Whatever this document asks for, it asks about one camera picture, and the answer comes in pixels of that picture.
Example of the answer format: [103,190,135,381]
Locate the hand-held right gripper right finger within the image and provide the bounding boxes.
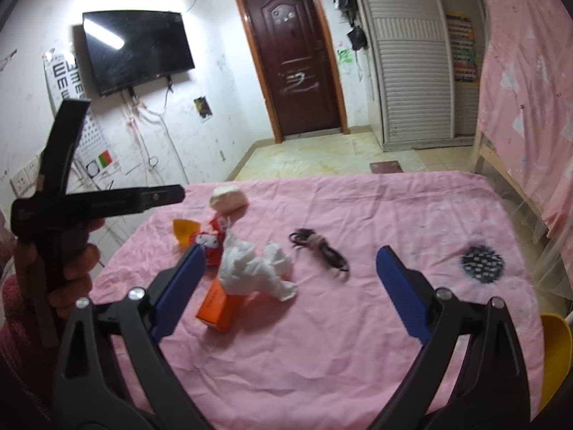
[371,245,531,430]

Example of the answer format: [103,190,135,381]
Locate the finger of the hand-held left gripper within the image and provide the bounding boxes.
[67,183,186,222]
[38,97,91,198]

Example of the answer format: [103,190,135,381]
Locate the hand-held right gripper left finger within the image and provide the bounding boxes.
[53,244,211,430]

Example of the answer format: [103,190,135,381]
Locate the orange box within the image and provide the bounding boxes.
[196,278,245,333]

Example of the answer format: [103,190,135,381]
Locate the white tissue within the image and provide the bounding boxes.
[218,228,298,302]

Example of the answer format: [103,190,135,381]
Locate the yellow plastic bin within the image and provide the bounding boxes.
[537,314,573,422]

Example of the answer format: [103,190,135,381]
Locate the person's left hand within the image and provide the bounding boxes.
[13,226,101,319]

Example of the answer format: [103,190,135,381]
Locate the eye chart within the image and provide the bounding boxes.
[42,49,119,180]

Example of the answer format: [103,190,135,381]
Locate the red white packet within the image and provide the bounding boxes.
[194,216,229,267]

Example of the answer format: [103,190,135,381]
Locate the yellow plastic cup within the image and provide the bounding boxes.
[173,218,201,246]

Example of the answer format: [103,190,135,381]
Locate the pink bedsheet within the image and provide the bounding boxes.
[87,170,544,430]

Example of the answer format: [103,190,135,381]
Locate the black dotted round patch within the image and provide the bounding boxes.
[461,244,506,284]

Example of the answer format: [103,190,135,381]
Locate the beige round bun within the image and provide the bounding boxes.
[210,185,248,215]

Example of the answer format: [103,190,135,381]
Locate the dark red floor mat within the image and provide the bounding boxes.
[369,160,406,175]

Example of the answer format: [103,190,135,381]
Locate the dark brown door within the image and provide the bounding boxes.
[233,0,351,144]

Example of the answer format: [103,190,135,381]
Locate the white slatted wardrobe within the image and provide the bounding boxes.
[349,0,486,152]

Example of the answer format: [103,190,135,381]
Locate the pink printed curtain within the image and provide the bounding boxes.
[475,0,573,301]

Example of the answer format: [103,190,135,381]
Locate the colourful chart poster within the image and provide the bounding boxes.
[447,11,479,83]

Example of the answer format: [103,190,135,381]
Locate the small hanging black bag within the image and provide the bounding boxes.
[347,26,369,51]

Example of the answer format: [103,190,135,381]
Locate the white wall socket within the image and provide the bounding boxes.
[10,157,43,195]

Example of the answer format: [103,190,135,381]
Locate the white cables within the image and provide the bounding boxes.
[125,87,184,175]

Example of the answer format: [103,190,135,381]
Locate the black cord bundle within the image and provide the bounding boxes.
[289,228,350,274]

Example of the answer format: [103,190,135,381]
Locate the small dark wall picture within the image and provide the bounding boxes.
[193,96,213,123]

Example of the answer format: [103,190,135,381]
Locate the black wall television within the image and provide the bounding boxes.
[82,10,196,97]

